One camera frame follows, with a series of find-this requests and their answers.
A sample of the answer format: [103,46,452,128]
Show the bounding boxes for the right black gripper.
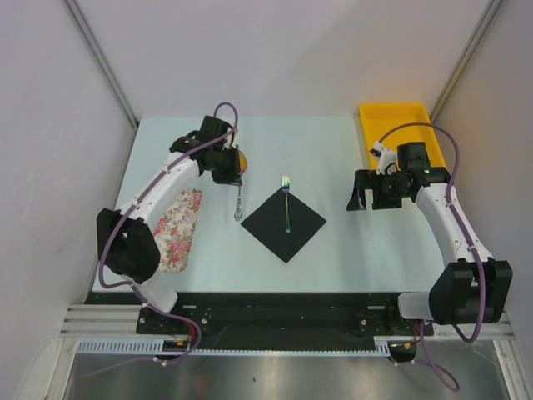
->
[347,169,410,211]

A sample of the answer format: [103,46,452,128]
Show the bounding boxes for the iridescent rainbow fork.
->
[281,175,291,233]

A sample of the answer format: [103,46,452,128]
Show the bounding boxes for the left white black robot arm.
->
[97,116,246,333]

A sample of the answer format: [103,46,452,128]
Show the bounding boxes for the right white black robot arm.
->
[346,142,512,334]

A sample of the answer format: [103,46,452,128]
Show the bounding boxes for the yellow plastic bin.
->
[359,102,446,169]

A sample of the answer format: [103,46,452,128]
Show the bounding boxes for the floral pattern tray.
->
[153,188,202,273]

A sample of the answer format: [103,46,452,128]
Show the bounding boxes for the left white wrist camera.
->
[222,136,238,149]

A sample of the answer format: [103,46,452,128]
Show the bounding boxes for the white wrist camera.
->
[222,136,238,149]
[370,141,399,175]

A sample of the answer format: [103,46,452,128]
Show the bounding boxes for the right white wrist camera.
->
[370,141,399,175]

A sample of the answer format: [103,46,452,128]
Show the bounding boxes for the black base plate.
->
[84,291,435,352]

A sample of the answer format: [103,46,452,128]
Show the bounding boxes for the aluminium frame rail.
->
[60,304,141,338]

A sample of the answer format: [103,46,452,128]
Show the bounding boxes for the white slotted cable duct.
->
[77,337,164,355]

